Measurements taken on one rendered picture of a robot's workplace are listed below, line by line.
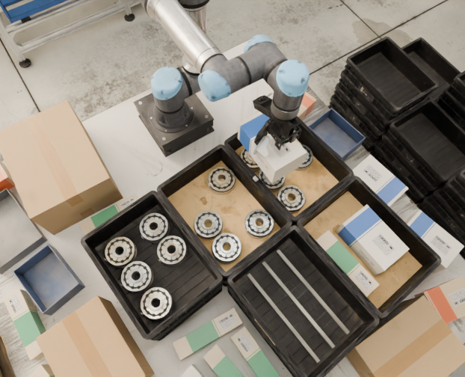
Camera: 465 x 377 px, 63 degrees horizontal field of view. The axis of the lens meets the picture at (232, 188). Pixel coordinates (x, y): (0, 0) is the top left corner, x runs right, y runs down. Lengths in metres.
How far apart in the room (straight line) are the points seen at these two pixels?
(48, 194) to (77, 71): 1.65
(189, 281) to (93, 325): 0.33
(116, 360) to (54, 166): 0.71
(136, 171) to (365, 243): 0.95
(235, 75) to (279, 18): 2.31
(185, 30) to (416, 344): 1.16
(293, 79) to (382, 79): 1.45
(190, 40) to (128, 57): 2.00
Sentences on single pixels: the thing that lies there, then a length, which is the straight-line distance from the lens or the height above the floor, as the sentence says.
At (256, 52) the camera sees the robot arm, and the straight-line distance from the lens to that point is 0.97.
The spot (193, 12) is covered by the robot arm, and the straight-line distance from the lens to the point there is 1.29.
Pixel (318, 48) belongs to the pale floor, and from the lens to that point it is 3.05.
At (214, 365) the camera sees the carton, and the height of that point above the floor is 0.76.
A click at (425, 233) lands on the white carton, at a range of 1.60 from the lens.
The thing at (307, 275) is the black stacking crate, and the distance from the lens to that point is 1.37.
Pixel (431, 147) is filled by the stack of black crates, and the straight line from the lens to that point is 2.32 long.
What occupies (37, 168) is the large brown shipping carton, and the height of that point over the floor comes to 0.90.
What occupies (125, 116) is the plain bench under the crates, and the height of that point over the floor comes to 0.70.
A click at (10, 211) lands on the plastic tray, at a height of 0.70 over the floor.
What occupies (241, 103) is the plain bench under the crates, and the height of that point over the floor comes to 0.70.
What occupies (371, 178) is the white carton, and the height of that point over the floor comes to 0.79.
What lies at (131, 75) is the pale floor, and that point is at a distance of 2.88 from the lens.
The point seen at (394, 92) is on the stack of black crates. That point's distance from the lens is 2.29.
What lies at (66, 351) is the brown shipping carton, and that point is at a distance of 1.38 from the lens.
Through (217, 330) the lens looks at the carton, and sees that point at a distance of 1.39.
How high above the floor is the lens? 2.15
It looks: 67 degrees down
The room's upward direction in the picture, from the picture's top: 3 degrees clockwise
